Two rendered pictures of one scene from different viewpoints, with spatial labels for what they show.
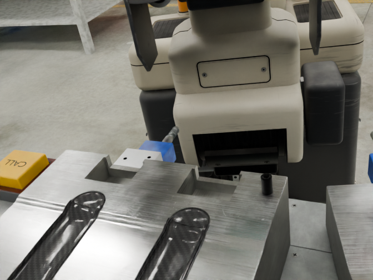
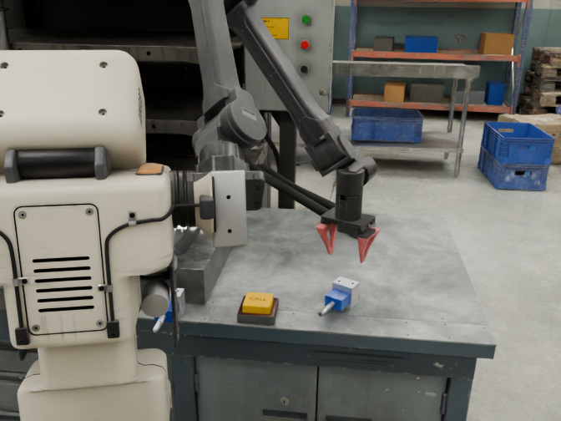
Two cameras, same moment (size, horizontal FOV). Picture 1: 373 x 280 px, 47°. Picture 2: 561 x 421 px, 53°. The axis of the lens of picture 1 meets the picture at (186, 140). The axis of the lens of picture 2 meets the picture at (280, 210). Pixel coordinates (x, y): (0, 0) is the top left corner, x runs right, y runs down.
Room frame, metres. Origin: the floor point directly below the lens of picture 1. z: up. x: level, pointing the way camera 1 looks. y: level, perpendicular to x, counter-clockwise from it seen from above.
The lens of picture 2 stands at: (1.52, -0.12, 1.46)
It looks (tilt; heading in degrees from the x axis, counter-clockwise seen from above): 21 degrees down; 158
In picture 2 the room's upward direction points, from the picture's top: 1 degrees clockwise
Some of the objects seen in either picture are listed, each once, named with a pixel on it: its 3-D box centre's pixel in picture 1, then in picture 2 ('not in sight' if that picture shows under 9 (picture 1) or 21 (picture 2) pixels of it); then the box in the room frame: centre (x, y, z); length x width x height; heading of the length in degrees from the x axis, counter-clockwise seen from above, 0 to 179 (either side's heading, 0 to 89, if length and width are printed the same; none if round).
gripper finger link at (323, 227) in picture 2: not in sight; (336, 235); (0.53, 0.42, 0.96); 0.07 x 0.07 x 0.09; 34
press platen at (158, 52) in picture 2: not in sight; (97, 60); (-0.90, 0.06, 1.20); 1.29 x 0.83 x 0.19; 61
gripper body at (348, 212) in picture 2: not in sight; (348, 208); (0.55, 0.43, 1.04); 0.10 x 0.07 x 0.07; 34
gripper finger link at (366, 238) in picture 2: not in sight; (357, 240); (0.57, 0.45, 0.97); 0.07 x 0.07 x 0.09; 34
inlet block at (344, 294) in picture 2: not in sight; (335, 301); (0.57, 0.40, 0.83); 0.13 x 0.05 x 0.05; 124
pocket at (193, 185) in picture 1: (213, 196); not in sight; (0.33, -0.02, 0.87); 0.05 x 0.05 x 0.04; 61
